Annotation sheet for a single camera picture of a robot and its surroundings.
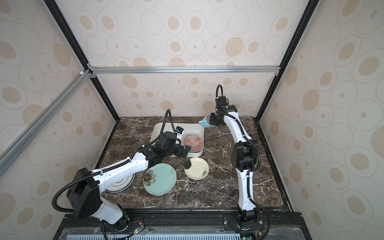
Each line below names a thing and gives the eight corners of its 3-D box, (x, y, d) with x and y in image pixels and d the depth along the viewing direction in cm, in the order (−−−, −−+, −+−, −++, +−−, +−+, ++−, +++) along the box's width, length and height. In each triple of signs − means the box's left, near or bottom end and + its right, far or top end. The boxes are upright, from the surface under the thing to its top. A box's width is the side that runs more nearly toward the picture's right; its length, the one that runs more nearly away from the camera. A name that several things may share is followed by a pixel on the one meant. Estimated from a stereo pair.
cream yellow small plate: (184, 179, 90) (183, 177, 88) (185, 159, 99) (184, 157, 97) (209, 179, 90) (209, 177, 88) (208, 159, 99) (208, 157, 97)
